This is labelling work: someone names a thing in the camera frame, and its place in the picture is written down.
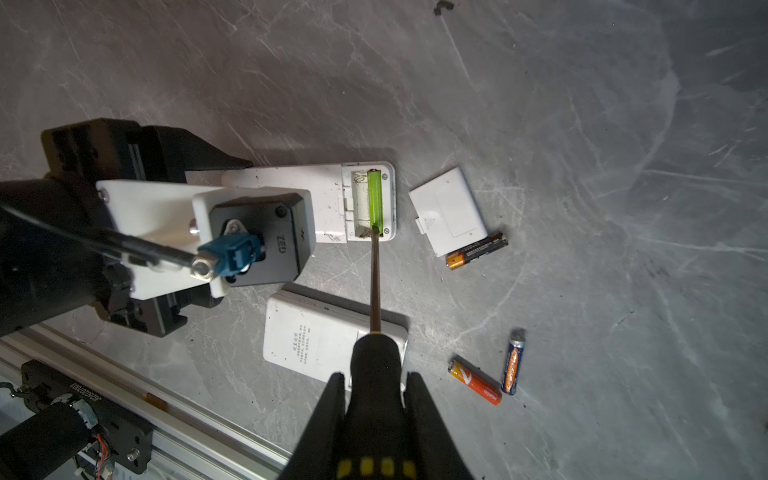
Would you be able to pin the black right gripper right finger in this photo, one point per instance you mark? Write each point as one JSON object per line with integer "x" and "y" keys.
{"x": 435, "y": 453}

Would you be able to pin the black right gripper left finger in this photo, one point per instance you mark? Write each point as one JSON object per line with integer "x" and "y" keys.
{"x": 314, "y": 455}

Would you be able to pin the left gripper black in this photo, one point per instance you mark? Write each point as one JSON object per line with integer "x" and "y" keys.
{"x": 81, "y": 154}

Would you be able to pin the black yellow handled screwdriver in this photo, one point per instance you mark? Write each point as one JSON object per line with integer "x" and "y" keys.
{"x": 375, "y": 439}

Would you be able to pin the white air conditioner remote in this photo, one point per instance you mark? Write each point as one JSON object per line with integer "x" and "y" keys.
{"x": 311, "y": 337}

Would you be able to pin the blue orange AA battery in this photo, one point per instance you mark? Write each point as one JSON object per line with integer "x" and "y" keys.
{"x": 515, "y": 350}

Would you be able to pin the black gold AA battery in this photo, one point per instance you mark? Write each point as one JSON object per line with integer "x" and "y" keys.
{"x": 476, "y": 250}

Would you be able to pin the white battery cover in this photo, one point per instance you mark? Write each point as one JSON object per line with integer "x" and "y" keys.
{"x": 446, "y": 213}

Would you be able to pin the green AA battery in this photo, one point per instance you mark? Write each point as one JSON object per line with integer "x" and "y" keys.
{"x": 375, "y": 202}

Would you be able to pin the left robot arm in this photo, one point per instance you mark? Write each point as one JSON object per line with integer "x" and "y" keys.
{"x": 53, "y": 257}

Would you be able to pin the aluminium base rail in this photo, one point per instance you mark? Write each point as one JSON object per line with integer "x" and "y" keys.
{"x": 190, "y": 442}

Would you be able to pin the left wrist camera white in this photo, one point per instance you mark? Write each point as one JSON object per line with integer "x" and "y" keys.
{"x": 236, "y": 236}

